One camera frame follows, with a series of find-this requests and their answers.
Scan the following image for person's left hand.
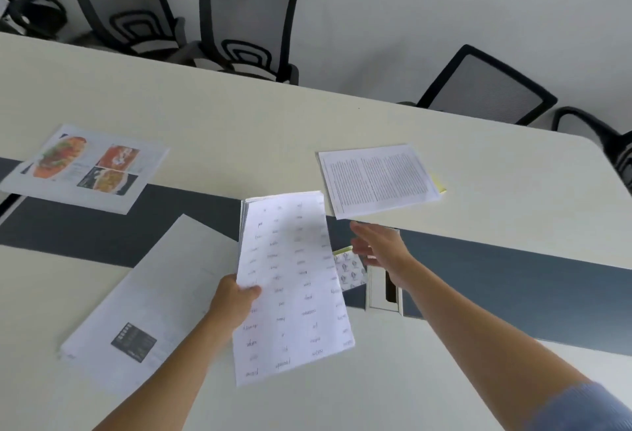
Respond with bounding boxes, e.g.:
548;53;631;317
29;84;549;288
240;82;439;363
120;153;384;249
208;274;262;331

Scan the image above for person's right hand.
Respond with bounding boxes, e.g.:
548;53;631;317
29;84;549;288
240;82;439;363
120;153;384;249
350;221;418;290

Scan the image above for white handwritten paper sheets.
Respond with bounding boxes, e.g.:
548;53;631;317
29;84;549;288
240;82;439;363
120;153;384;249
232;191;356;387

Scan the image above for person's left forearm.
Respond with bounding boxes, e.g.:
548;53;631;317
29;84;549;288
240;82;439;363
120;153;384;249
92;310;237;431

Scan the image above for person's right forearm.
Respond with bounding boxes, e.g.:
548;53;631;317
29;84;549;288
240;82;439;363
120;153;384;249
392;258;632;431

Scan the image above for patterned white card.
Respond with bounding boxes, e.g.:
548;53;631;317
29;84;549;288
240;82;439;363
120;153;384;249
332;246;369;293

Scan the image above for white text-printed paper sheet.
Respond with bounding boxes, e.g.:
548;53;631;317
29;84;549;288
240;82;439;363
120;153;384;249
316;144;441;220

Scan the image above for white paper with black square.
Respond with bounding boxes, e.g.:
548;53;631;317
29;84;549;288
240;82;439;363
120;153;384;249
59;214;240;395

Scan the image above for paper sheet with food photos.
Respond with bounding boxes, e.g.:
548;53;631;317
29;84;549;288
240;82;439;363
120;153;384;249
0;124;171;216

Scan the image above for white table cable box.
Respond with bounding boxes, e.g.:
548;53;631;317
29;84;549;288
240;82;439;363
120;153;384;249
365;228;405;317

